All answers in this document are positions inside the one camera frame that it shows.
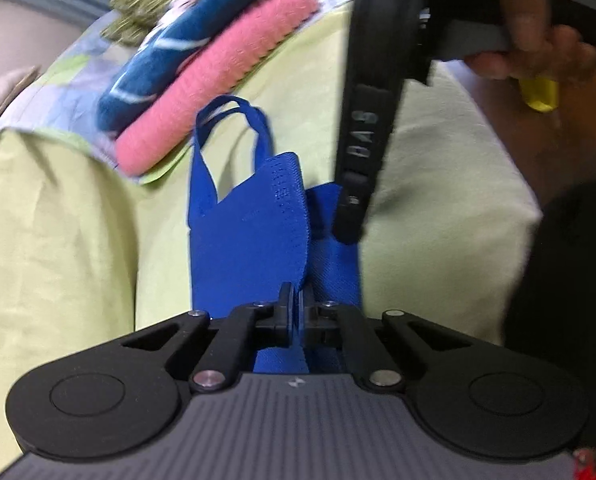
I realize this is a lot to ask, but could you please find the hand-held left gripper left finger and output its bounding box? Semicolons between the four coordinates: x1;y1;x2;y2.
120;281;296;395

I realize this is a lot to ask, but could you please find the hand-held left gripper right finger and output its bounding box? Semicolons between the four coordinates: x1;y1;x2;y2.
298;287;474;395

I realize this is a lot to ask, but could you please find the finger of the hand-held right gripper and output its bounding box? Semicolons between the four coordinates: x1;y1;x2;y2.
332;180;379;245

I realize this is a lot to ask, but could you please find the blue shopping bag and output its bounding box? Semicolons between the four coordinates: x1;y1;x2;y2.
187;95;366;376

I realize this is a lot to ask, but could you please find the person's right hand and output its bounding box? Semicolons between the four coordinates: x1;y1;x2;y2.
465;0;596;83

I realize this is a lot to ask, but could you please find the teal folded blanket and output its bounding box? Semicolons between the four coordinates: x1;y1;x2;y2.
96;0;299;136

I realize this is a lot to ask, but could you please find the pink folded blanket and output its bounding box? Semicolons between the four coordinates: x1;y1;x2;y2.
114;0;323;177

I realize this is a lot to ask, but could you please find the yellow plastic piece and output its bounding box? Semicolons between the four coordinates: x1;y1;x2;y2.
520;60;596;112

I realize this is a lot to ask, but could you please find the dark cloth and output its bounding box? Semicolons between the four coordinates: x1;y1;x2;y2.
500;160;596;461

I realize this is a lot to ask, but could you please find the olive zigzag cushion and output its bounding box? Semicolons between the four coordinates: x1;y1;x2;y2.
100;0;186;43

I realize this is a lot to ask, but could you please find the light green sofa cover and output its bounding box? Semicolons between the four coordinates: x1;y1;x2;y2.
0;0;541;478

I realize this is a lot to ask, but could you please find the patchwork blanket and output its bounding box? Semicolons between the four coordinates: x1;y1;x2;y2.
0;0;363;188

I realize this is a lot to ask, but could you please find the beige cushion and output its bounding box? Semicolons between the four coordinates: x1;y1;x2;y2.
0;65;41;148

